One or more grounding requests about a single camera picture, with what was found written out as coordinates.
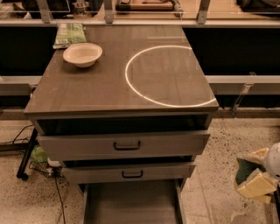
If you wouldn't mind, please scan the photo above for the grey top drawer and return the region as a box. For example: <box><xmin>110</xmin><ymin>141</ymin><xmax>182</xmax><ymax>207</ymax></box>
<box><xmin>38</xmin><ymin>130</ymin><xmax>210</xmax><ymax>161</ymax></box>

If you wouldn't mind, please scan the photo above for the grey drawer cabinet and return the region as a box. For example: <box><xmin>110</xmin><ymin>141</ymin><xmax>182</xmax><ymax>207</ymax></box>
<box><xmin>23</xmin><ymin>24</ymin><xmax>221</xmax><ymax>224</ymax></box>

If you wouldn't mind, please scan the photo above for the green and yellow sponge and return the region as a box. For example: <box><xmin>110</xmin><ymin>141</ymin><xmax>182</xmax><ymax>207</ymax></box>
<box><xmin>234</xmin><ymin>158</ymin><xmax>266</xmax><ymax>188</ymax></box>

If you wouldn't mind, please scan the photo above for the black stand leg left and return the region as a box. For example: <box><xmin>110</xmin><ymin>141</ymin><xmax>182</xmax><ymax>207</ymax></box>
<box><xmin>17</xmin><ymin>129</ymin><xmax>38</xmax><ymax>181</ymax></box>

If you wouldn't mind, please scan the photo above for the black stand leg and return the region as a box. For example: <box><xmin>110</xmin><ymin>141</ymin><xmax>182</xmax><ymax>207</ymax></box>
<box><xmin>274</xmin><ymin>190</ymin><xmax>280</xmax><ymax>224</ymax></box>
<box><xmin>17</xmin><ymin>129</ymin><xmax>38</xmax><ymax>181</ymax></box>

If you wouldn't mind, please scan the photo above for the white bowl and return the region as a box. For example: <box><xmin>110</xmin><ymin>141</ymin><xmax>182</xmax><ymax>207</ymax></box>
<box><xmin>63</xmin><ymin>43</ymin><xmax>102</xmax><ymax>68</ymax></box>

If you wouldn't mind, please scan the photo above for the green bag on floor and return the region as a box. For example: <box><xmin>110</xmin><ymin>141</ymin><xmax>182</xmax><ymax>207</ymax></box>
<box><xmin>31</xmin><ymin>145</ymin><xmax>47</xmax><ymax>165</ymax></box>

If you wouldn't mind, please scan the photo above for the green snack bag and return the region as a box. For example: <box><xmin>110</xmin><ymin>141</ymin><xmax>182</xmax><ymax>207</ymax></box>
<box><xmin>53</xmin><ymin>23</ymin><xmax>87</xmax><ymax>49</ymax></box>

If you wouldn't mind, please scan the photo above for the black floor cable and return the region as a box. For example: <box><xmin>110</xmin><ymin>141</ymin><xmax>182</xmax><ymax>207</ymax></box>
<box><xmin>53</xmin><ymin>174</ymin><xmax>67</xmax><ymax>224</ymax></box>

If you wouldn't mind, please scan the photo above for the grey open bottom drawer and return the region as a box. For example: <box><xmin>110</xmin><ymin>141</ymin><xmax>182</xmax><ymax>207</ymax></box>
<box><xmin>81</xmin><ymin>179</ymin><xmax>186</xmax><ymax>224</ymax></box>

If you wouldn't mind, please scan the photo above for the grey middle drawer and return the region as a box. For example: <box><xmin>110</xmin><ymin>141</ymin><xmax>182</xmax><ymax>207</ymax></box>
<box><xmin>62</xmin><ymin>162</ymin><xmax>196</xmax><ymax>185</ymax></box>

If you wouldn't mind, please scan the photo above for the black stand leg right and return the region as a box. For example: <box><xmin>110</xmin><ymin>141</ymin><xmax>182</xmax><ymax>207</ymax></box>
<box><xmin>274</xmin><ymin>190</ymin><xmax>280</xmax><ymax>224</ymax></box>

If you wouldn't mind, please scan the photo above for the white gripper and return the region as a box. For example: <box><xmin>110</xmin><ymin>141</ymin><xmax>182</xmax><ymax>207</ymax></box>
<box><xmin>235</xmin><ymin>143</ymin><xmax>280</xmax><ymax>204</ymax></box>

